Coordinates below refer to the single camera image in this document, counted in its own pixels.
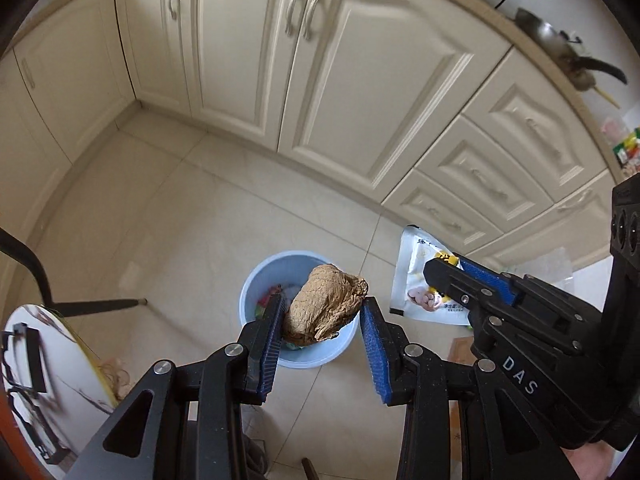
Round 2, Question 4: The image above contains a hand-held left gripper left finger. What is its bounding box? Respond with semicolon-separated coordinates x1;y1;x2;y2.
65;294;287;480

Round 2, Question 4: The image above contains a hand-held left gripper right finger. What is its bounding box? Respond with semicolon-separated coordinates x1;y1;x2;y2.
360;296;569;480

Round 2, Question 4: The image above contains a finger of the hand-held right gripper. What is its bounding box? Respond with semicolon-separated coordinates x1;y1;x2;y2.
457;257;522;307
422;258;501;318

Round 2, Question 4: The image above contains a white green snack packet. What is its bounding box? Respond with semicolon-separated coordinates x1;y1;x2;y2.
389;225;473;328

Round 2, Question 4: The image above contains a brown paper ball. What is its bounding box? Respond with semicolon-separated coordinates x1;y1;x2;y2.
282;264;369;347

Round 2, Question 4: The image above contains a blue plastic trash bin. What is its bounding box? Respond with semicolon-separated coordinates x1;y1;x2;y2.
240;251;360;370

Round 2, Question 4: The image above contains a colourful printed packet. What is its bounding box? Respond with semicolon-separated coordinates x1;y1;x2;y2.
612;129;640;167

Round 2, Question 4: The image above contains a wooden chopstick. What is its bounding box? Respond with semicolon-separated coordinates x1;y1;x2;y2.
593;87;622;110

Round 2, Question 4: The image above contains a black metal chair leg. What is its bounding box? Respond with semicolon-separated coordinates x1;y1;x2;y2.
0;227;147;319

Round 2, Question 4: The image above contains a steel pan black handle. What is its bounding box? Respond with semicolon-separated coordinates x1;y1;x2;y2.
515;7;629;92

